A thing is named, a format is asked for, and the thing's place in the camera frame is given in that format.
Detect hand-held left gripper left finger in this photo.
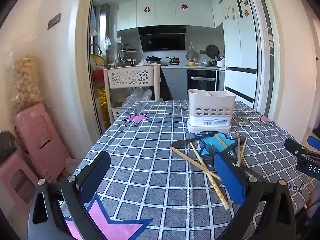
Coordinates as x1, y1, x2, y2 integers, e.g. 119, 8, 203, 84
27, 151, 112, 240

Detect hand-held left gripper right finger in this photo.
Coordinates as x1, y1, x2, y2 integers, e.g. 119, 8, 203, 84
213, 153, 298, 240

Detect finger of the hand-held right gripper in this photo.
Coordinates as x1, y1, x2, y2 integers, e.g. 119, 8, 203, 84
307, 135, 320, 153
284, 138, 320, 161

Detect wooden chopstick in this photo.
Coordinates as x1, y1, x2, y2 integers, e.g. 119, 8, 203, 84
215, 134, 228, 148
189, 142, 230, 210
171, 147, 222, 181
239, 137, 248, 167

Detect black spoon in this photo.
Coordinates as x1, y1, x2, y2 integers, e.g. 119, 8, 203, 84
205, 143, 238, 162
172, 132, 220, 149

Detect white plastic utensil holder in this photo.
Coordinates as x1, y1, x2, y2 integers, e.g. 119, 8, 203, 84
187, 89, 237, 134

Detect grey checked tablecloth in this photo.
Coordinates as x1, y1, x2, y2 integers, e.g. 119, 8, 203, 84
60, 100, 320, 240

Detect stack of pink stools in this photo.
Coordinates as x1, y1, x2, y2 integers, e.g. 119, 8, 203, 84
14, 102, 72, 183

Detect gold foil bag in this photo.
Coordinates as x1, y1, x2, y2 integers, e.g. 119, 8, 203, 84
96, 85, 111, 127

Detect pink plastic stool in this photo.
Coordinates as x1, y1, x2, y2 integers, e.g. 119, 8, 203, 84
0, 152, 39, 222

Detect clear plastic bag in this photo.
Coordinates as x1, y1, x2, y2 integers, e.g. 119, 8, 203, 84
122, 89, 153, 108

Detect dark cloth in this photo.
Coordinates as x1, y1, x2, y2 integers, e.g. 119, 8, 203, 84
0, 130, 18, 164

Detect black built-in oven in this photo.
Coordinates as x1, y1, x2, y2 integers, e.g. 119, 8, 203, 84
187, 69, 217, 95

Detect white perforated storage trolley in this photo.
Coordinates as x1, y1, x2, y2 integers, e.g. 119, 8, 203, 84
103, 64, 162, 122

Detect white refrigerator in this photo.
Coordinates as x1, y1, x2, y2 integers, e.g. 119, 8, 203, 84
219, 0, 258, 109

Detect grey kitchen counter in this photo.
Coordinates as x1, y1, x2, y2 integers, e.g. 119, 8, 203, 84
160, 65, 225, 101

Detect yellow plastic basin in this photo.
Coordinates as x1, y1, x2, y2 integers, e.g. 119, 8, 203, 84
90, 54, 106, 66

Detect bag of white balls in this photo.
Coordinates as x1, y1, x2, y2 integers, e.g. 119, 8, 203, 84
11, 56, 45, 110

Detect round black hanging pan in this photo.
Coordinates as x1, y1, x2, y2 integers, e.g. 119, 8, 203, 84
206, 44, 220, 59

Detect kitchen faucet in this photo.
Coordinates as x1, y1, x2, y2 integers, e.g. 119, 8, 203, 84
90, 43, 103, 55

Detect black range hood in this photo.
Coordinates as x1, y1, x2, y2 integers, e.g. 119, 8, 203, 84
138, 25, 187, 52

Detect white upper kitchen cabinets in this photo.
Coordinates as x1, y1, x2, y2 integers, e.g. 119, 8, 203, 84
117, 0, 215, 32

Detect grey wall switch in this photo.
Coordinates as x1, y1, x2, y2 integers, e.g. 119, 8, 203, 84
47, 13, 62, 30

